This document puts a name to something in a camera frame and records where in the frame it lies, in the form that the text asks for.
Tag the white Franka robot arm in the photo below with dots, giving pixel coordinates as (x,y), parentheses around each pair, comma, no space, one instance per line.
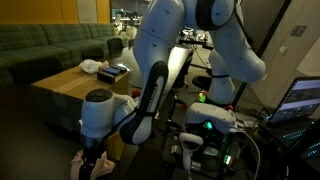
(230,56)

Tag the open laptop bright screen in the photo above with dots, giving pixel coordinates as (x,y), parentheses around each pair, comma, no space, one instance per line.
(300,100)

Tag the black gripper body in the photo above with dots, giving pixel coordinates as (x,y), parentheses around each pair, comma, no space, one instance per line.
(90,148)

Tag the black office stool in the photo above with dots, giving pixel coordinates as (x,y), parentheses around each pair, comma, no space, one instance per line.
(201,81)

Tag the grey wall sign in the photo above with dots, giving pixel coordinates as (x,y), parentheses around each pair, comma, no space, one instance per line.
(298,30)

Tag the white VR headset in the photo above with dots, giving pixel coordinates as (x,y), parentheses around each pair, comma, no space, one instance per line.
(210,115)

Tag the green plaid sofa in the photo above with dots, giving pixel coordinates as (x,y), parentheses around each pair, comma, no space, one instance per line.
(33,43)

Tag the red turnip plushie green leaves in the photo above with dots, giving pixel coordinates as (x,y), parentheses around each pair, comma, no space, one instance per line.
(135,93)

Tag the blue knitted cloth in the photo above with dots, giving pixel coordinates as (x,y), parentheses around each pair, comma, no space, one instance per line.
(111,70)

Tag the black electronics box green light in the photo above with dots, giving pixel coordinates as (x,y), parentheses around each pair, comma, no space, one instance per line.
(213,156)

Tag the small yellow green item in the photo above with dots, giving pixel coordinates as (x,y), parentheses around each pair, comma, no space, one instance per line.
(201,97)

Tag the large cardboard box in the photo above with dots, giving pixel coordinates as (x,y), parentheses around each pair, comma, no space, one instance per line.
(66,86)

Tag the white wall switch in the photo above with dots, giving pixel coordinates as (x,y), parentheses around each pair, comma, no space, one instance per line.
(283,50)

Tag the white lamp shade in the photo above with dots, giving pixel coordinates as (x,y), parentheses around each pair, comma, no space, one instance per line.
(130,31)

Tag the white VR controller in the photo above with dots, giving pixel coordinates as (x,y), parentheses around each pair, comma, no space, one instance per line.
(188,146)

